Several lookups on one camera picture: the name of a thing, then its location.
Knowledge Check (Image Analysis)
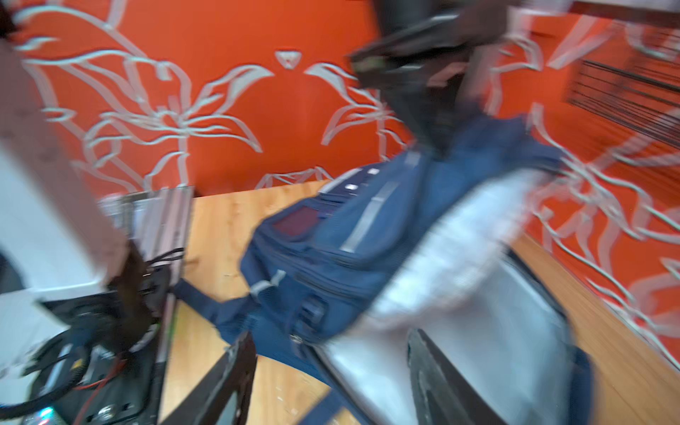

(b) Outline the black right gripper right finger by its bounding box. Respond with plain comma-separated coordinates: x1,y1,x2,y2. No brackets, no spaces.
407,329,505,425

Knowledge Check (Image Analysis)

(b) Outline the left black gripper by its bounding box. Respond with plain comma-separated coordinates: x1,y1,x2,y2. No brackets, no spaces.
349,1,515,154

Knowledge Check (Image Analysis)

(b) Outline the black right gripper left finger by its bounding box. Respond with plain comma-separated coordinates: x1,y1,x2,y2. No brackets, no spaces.
163,332,257,425

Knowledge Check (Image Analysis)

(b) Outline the navy blue backpack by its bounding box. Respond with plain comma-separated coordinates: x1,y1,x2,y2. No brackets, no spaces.
174,114,594,424

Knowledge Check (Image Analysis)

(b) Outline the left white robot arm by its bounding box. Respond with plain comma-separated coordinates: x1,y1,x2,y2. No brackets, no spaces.
1,1,518,424

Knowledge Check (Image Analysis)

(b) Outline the black wire wall basket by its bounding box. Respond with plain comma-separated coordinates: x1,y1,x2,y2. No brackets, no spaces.
567,58,679,149

